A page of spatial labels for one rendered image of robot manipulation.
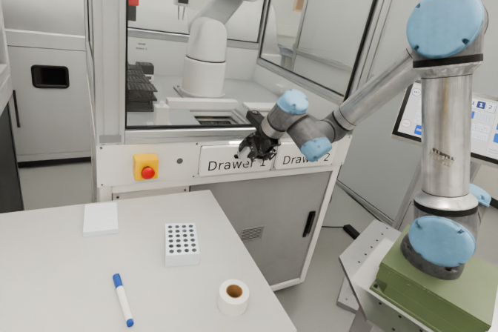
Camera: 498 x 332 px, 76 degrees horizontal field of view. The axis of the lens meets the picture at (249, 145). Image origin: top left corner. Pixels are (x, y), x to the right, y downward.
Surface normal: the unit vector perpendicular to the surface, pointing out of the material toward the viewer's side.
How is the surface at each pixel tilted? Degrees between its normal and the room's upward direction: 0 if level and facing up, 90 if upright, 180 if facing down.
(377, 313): 0
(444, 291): 1
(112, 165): 90
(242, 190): 90
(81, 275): 0
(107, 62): 90
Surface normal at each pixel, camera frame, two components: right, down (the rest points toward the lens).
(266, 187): 0.43, 0.43
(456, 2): -0.64, 0.13
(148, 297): 0.16, -0.90
